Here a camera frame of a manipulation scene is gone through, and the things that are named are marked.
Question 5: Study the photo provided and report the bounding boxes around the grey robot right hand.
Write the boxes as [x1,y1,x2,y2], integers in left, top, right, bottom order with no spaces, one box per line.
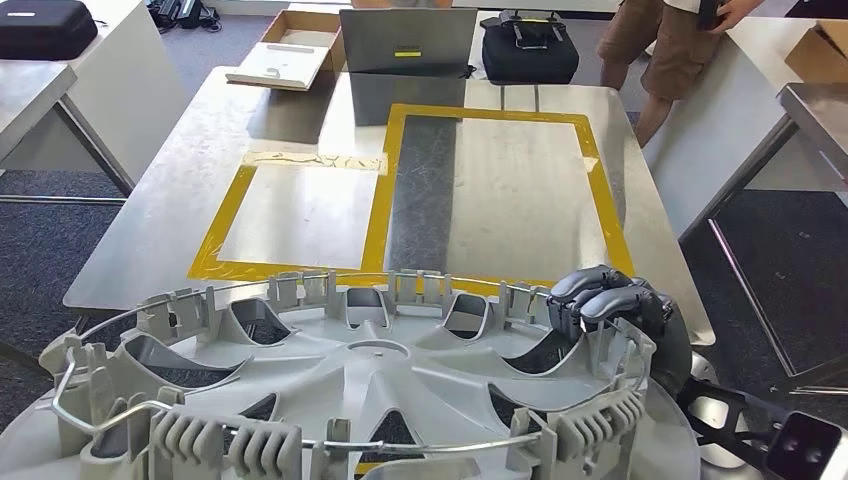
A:
[546,264,694,399]

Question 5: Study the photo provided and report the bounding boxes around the grey plastic wheel hubcap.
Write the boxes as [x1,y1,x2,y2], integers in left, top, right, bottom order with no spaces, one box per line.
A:
[0,268,704,480]

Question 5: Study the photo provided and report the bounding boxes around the stainless steel workbench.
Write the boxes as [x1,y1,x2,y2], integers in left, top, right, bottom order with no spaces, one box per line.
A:
[0,60,137,203]
[62,66,717,349]
[707,82,848,399]

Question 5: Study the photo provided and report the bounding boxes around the black carrying case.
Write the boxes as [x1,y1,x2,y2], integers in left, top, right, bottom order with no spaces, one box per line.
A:
[481,23,581,86]

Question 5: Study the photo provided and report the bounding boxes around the black phone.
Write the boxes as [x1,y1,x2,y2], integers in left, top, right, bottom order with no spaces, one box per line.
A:
[695,0,727,32]

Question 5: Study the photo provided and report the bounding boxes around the black remote controller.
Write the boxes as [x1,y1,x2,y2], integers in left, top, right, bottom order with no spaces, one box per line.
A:
[479,9,570,51]

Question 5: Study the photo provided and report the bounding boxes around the grey laptop with yellow sticker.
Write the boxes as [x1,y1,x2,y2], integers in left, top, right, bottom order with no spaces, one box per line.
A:
[339,7,479,78]

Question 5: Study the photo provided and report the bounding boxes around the open brown cardboard box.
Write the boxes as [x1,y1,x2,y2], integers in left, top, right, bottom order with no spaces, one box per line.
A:
[260,9,348,75]

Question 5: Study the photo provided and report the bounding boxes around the black hard case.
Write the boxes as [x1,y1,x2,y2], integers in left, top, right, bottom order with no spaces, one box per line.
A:
[0,0,100,62]

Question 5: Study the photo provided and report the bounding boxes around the large yellow tape frame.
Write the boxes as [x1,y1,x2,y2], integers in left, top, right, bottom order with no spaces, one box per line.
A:
[360,103,635,297]

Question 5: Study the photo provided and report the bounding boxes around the small yellow tape frame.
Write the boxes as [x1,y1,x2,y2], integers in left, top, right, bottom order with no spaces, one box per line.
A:
[187,150,390,284]

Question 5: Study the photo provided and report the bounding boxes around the black chargers with cables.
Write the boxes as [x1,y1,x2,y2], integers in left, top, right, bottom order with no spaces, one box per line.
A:
[146,0,222,33]

